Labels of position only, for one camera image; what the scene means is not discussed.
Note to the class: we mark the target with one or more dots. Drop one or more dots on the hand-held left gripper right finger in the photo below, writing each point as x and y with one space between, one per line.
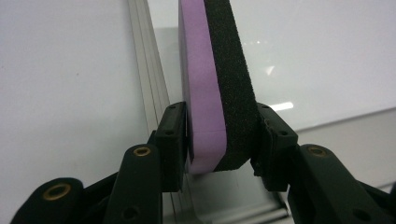
314 186

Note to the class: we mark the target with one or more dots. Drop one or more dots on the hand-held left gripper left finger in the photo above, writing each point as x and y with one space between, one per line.
137 186

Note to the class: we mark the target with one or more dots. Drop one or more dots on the purple and black whiteboard eraser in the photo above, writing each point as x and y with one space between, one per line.
202 93

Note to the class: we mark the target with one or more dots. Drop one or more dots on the silver framed whiteboard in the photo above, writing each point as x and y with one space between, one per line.
311 46

